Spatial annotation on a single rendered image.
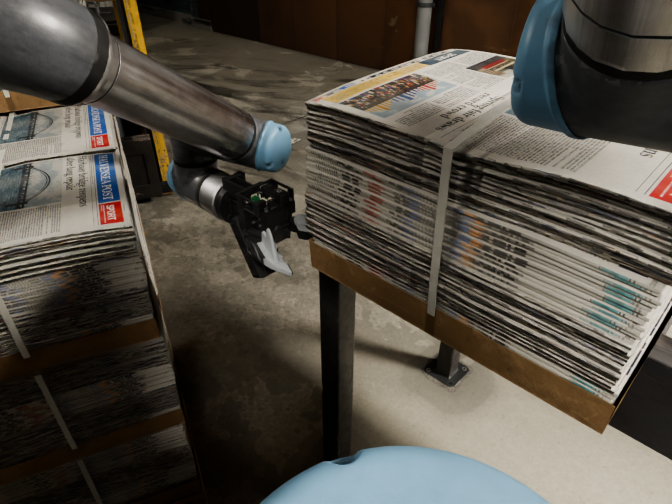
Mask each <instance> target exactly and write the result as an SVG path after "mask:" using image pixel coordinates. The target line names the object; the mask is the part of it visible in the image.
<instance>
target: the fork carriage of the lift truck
mask: <svg viewBox="0 0 672 504"><path fill-rule="evenodd" d="M121 140H122V141H121V142H122V144H123V145H122V146H123V149H124V153H125V157H126V161H127V165H128V169H129V173H130V177H131V182H132V187H133V189H134V192H135V197H136V200H142V199H147V198H152V197H158V196H162V195H163V193H162V188H161V184H160V179H159V175H158V170H157V166H156V161H155V157H154V152H153V148H152V143H151V139H150V136H149V134H142V135H135V136H128V137H121Z"/></svg>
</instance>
